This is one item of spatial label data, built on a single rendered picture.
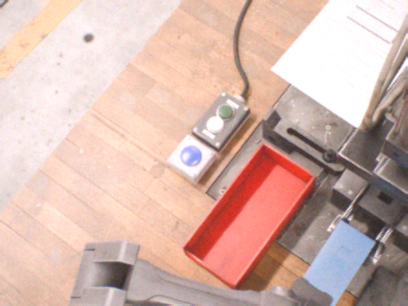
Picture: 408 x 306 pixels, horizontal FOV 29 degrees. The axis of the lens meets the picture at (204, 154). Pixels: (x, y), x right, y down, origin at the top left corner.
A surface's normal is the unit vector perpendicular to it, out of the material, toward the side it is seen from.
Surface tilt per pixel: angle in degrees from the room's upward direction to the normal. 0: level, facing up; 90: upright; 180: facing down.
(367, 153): 0
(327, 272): 2
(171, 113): 0
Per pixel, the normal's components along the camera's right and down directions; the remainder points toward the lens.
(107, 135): -0.07, -0.36
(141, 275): 0.26, -0.28
